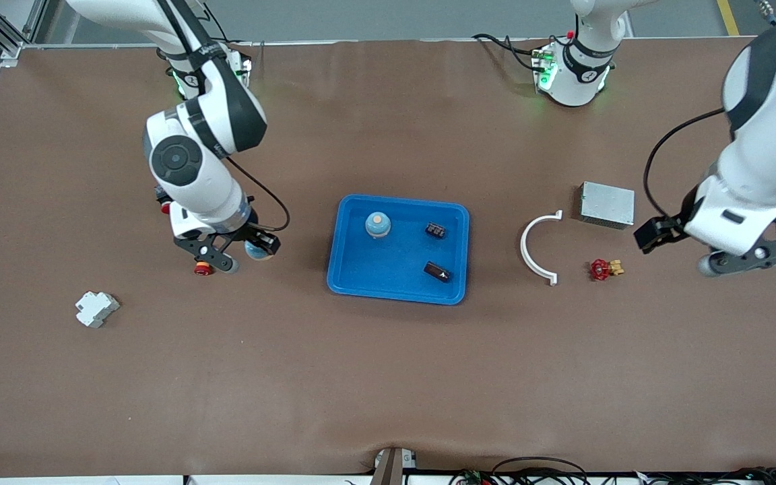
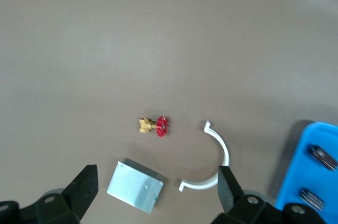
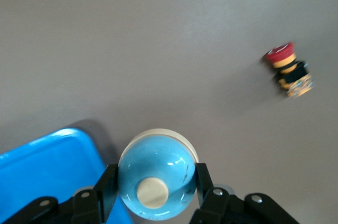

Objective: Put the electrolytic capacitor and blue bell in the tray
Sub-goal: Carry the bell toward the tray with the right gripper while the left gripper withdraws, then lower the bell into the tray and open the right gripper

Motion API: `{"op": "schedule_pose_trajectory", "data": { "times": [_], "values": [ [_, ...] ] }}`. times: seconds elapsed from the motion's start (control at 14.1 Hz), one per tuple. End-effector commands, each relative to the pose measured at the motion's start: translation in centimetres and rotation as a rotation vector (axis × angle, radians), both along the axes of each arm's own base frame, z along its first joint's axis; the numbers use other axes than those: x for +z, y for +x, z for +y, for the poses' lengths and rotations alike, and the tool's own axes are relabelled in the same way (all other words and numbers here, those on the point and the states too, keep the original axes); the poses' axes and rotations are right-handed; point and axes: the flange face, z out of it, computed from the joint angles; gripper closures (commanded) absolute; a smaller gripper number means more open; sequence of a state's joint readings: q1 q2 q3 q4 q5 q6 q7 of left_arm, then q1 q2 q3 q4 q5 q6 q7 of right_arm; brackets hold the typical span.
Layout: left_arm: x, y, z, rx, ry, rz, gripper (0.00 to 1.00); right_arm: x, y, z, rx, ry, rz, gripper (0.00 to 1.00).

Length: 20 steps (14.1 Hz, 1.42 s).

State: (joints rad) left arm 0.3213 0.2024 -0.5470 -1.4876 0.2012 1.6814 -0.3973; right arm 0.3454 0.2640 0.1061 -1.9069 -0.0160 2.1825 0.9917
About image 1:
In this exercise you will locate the blue bell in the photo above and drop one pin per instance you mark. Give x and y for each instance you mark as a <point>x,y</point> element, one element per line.
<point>378,225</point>
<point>256,250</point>

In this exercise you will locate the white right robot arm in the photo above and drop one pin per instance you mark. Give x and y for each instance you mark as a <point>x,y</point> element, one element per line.
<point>186,162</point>

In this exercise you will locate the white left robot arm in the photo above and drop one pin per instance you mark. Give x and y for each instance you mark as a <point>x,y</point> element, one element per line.
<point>772,148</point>

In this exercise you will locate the blue plastic tray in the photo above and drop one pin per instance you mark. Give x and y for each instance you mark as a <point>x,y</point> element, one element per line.
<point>395,259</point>

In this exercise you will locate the black red emergency stop button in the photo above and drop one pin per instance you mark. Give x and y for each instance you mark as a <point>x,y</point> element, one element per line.
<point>164,205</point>

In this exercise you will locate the red yellow push button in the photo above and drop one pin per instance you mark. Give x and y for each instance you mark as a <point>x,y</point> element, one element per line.
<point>202,270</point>

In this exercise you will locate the silver metal power supply box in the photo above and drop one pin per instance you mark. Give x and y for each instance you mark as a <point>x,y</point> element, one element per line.
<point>606,204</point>

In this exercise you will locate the white curved pipe clamp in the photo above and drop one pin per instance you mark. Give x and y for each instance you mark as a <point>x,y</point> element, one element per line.
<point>526,252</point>

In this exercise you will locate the white circuit breaker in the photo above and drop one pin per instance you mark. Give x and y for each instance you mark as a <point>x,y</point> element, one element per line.
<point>96,309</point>

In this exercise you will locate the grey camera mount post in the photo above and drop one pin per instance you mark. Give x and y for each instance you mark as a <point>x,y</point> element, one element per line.
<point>391,468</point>

